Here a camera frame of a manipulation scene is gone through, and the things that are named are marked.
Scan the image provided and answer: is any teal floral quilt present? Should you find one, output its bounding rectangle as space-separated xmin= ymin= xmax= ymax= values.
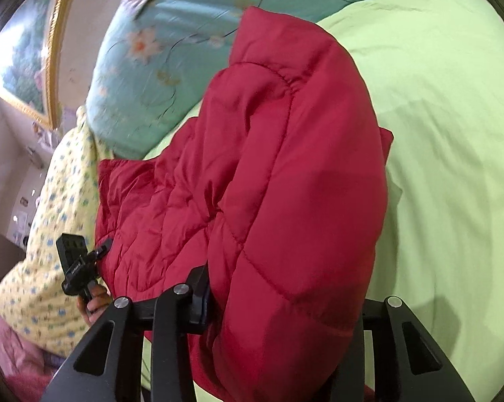
xmin=85 ymin=0 xmax=485 ymax=160

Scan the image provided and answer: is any person's left hand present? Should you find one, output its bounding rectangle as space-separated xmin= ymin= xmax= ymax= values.
xmin=77 ymin=282 xmax=112 ymax=328

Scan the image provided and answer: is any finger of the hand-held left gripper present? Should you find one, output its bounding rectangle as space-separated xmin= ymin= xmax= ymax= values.
xmin=93 ymin=238 xmax=114 ymax=262

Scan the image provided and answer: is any gold framed picture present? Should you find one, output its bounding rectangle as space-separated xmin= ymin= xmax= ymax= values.
xmin=0 ymin=0 xmax=94 ymax=128

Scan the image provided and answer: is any light green bed sheet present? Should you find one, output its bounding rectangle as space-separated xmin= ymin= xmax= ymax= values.
xmin=138 ymin=0 xmax=504 ymax=402

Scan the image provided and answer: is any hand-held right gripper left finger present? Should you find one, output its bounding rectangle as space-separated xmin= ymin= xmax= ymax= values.
xmin=42 ymin=265 xmax=213 ymax=402

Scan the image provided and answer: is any pink blanket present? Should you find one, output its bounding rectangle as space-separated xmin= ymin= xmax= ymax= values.
xmin=0 ymin=313 xmax=70 ymax=402

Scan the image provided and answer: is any yellow animal print quilt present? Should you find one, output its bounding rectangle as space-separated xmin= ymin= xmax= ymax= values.
xmin=0 ymin=106 xmax=115 ymax=358

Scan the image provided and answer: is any red quilted coat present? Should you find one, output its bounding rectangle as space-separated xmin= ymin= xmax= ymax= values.
xmin=95 ymin=6 xmax=395 ymax=402

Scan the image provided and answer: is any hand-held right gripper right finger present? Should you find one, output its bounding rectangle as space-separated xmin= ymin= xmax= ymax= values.
xmin=336 ymin=296 xmax=477 ymax=402

